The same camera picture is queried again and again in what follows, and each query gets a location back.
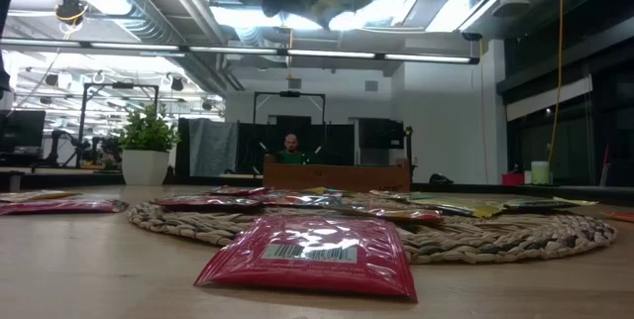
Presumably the small red tea packet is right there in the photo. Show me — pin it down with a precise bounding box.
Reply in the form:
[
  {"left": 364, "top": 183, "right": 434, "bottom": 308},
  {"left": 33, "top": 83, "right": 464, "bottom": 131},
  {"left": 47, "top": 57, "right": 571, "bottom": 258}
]
[{"left": 207, "top": 185, "right": 271, "bottom": 197}]

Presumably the small yellow tea packet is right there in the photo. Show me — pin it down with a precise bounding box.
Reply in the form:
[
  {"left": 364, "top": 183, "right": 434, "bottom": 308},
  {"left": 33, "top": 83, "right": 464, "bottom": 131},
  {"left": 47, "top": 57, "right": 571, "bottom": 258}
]
[{"left": 304, "top": 186, "right": 344, "bottom": 197}]

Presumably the red silver foil tea packet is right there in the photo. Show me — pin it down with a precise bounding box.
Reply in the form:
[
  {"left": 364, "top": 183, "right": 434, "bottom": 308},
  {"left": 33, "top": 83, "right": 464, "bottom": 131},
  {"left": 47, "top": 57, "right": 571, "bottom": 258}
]
[{"left": 257, "top": 190, "right": 343, "bottom": 209}]

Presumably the dark red foil tea packet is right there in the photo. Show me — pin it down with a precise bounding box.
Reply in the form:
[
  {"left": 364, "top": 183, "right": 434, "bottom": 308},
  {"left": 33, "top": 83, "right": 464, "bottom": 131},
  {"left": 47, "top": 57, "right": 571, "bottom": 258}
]
[{"left": 153, "top": 194, "right": 264, "bottom": 213}]

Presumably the red orange foil tea packet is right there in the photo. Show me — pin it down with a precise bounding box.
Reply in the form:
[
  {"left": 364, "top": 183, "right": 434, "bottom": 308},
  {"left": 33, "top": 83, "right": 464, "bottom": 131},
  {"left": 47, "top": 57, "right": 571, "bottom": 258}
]
[{"left": 336, "top": 204, "right": 445, "bottom": 226}]

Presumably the long red tea packet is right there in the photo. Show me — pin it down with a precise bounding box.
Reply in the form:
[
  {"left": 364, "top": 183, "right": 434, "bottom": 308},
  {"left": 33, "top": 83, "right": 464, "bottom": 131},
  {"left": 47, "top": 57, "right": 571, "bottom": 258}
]
[{"left": 0, "top": 198, "right": 130, "bottom": 217}]

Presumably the tan gold tea packet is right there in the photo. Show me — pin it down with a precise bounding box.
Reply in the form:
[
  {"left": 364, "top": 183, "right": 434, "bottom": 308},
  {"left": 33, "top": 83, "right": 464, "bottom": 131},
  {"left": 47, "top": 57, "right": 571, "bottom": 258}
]
[{"left": 0, "top": 189, "right": 80, "bottom": 203}]

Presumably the long ceiling light bar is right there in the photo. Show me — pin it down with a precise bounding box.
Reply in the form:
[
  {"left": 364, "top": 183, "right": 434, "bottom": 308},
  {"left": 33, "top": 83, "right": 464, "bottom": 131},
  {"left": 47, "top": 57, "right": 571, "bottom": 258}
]
[{"left": 0, "top": 38, "right": 480, "bottom": 66}]

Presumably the person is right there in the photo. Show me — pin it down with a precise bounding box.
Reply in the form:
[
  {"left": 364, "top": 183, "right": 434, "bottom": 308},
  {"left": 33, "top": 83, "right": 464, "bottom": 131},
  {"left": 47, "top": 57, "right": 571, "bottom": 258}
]
[{"left": 274, "top": 133, "right": 311, "bottom": 165}]

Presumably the black partition panel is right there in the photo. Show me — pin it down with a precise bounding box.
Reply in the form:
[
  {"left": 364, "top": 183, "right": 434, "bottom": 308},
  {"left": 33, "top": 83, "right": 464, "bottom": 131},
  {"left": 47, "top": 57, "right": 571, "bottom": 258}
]
[{"left": 235, "top": 115, "right": 357, "bottom": 175}]

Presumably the grey hanging cloth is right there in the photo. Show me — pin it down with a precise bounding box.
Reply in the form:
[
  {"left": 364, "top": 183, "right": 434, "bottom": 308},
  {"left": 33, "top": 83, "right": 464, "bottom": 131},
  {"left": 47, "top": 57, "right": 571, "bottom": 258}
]
[{"left": 187, "top": 118, "right": 240, "bottom": 178}]

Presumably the green potted plant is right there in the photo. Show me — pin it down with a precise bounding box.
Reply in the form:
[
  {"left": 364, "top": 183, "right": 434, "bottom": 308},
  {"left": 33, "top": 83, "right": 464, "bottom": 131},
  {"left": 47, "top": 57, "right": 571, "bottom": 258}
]
[{"left": 117, "top": 103, "right": 182, "bottom": 153}]

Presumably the brown wooden box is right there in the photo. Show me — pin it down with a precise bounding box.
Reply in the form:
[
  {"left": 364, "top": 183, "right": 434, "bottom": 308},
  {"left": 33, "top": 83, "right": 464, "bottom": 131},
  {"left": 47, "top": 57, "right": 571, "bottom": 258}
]
[{"left": 262, "top": 157, "right": 412, "bottom": 194}]

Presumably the white plant pot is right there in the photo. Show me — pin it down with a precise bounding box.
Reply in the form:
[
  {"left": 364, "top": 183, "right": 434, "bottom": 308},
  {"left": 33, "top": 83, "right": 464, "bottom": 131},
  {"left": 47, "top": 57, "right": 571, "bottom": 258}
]
[{"left": 121, "top": 149, "right": 171, "bottom": 186}]

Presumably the black desk monitor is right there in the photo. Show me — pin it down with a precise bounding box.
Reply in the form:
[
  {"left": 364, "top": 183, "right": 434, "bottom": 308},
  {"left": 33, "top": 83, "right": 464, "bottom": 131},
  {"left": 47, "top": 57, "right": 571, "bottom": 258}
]
[{"left": 0, "top": 109, "right": 48, "bottom": 156}]

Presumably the pale green cup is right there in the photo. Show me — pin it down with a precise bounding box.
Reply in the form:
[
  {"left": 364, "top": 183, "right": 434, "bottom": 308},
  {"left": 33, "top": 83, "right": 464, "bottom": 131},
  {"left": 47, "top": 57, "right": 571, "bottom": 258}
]
[{"left": 530, "top": 160, "right": 552, "bottom": 186}]

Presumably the round woven straw placemat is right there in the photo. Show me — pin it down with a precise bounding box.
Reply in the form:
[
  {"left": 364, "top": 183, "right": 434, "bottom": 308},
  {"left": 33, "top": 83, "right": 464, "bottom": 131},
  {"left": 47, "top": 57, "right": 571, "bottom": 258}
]
[{"left": 127, "top": 190, "right": 619, "bottom": 266}]

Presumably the black metal frame stand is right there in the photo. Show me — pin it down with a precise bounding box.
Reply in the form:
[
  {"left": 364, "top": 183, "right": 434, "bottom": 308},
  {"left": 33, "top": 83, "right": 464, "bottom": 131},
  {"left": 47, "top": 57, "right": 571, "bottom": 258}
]
[{"left": 252, "top": 90, "right": 328, "bottom": 176}]

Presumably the black wall monitor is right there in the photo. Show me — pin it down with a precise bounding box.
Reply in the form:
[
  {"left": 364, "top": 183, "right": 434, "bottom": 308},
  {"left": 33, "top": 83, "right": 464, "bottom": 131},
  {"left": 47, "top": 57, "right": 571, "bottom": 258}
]
[{"left": 358, "top": 117, "right": 406, "bottom": 152}]

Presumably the yellow ceiling cable reel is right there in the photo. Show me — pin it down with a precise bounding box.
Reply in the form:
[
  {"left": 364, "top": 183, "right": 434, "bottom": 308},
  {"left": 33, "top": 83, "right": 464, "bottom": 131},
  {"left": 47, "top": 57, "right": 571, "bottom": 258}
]
[{"left": 53, "top": 0, "right": 91, "bottom": 29}]

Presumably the black tall rig frame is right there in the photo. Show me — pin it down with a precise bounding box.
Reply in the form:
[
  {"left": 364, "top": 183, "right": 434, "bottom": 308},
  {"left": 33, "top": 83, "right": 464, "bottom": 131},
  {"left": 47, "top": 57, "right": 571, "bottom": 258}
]
[{"left": 75, "top": 82, "right": 160, "bottom": 169}]

